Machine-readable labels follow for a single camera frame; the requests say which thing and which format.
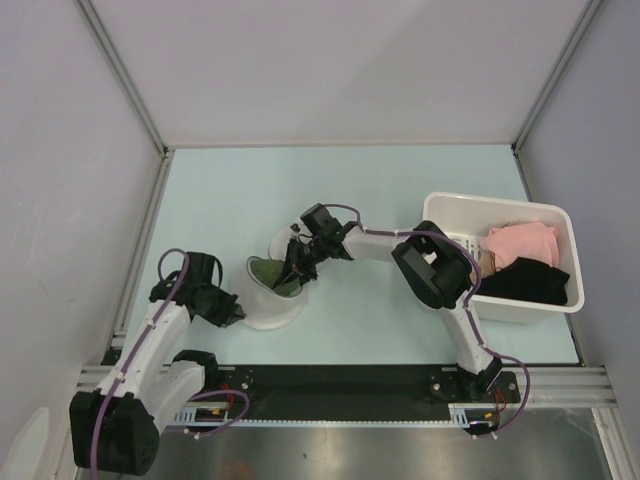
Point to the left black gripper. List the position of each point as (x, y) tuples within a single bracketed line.
[(230, 311)]

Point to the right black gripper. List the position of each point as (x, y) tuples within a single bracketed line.
[(290, 268)]

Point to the green bra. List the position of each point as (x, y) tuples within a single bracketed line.
[(265, 272)]

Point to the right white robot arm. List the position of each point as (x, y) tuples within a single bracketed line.
[(441, 274)]

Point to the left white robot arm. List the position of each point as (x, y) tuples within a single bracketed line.
[(117, 426)]

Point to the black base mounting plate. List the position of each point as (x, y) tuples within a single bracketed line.
[(361, 393)]

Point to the white plastic basket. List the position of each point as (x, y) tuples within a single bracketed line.
[(468, 219)]

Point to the black garment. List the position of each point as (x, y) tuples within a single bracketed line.
[(527, 280)]

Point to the pink garment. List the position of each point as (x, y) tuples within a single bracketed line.
[(533, 240)]

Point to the left aluminium frame post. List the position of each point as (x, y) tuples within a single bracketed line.
[(97, 28)]

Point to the aluminium frame post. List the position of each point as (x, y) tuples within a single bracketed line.
[(97, 28), (579, 31)]

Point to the right aluminium frame post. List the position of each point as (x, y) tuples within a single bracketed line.
[(579, 31)]

